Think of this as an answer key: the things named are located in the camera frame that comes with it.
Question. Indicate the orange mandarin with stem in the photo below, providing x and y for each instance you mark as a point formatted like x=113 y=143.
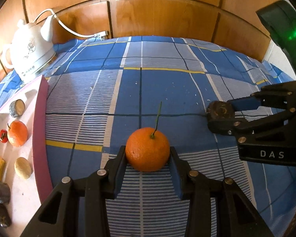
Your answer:
x=148 y=149

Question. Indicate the dark fruit piece tray bottom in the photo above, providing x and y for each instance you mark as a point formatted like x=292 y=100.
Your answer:
x=5 y=220

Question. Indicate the small red tomato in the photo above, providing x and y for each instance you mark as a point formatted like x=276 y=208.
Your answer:
x=3 y=136

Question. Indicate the small tan round fruit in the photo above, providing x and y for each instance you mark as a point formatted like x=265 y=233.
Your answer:
x=22 y=168

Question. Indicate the yellow-fleshed dark-skinned fruit piece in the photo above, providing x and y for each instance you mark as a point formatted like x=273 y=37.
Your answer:
x=5 y=194

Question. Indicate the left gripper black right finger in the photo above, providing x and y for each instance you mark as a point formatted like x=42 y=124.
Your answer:
x=235 y=214

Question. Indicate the wooden wall panelling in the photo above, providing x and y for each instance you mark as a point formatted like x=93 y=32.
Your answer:
x=230 y=23

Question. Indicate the large orange mandarin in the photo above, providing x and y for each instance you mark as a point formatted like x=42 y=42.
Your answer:
x=17 y=133

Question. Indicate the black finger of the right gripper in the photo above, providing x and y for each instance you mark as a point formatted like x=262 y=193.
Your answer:
x=246 y=103
x=221 y=126

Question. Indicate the dark brown wrinkled fruit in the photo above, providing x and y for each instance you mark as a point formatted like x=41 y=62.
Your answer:
x=220 y=109

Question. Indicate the white electric kettle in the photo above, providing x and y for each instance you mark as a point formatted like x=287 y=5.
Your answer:
x=31 y=48

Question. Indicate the pink tray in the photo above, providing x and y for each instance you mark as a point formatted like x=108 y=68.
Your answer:
x=26 y=195

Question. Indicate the dark cut fruit chunk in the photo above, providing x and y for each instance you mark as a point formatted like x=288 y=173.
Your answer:
x=17 y=108

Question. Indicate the blue plaid tablecloth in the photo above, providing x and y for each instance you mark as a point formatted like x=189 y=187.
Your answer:
x=99 y=92

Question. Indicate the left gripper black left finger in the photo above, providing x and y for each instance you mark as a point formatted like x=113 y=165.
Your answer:
x=59 y=213

